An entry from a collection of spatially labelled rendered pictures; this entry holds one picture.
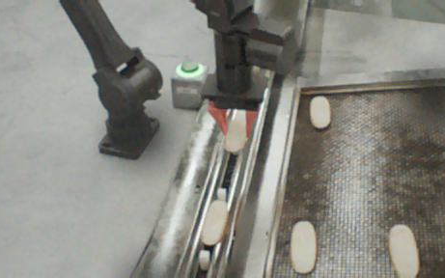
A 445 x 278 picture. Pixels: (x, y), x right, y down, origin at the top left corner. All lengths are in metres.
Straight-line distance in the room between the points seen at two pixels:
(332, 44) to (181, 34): 0.39
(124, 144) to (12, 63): 0.47
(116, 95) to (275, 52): 0.34
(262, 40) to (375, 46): 0.69
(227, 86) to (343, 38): 0.67
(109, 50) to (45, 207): 0.30
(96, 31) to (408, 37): 0.84
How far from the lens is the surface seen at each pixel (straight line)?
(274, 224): 0.93
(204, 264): 0.93
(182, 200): 1.01
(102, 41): 1.09
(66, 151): 1.22
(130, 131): 1.16
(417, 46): 1.56
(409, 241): 0.88
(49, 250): 1.04
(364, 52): 1.51
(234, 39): 0.90
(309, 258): 0.87
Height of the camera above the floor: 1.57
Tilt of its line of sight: 39 degrees down
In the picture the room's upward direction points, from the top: 1 degrees counter-clockwise
